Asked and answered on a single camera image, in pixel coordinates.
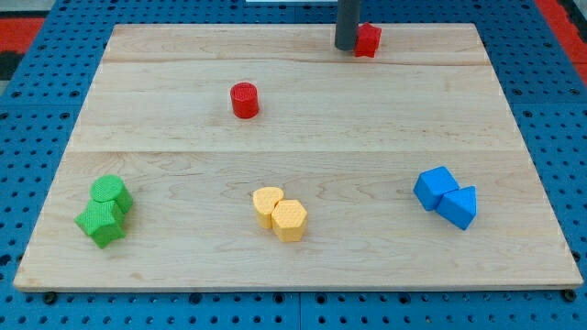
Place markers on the red star block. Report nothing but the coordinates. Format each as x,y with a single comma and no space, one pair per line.
368,40

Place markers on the green star block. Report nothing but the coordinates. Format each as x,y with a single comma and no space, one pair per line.
102,222

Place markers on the yellow heart block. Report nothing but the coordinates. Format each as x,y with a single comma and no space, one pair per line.
264,201

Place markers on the yellow hexagon block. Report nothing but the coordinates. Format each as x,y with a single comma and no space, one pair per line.
289,219

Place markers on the red cylinder block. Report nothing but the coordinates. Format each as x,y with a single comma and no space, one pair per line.
244,100

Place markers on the light wooden board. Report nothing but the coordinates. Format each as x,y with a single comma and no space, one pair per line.
347,137

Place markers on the blue cube block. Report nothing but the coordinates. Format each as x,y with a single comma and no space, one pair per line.
432,184

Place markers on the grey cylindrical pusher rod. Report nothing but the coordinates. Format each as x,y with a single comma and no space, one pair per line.
347,23

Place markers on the blue triangle block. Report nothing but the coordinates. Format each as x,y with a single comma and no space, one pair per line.
459,207

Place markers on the green cylinder block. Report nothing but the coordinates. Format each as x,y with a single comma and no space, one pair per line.
111,188

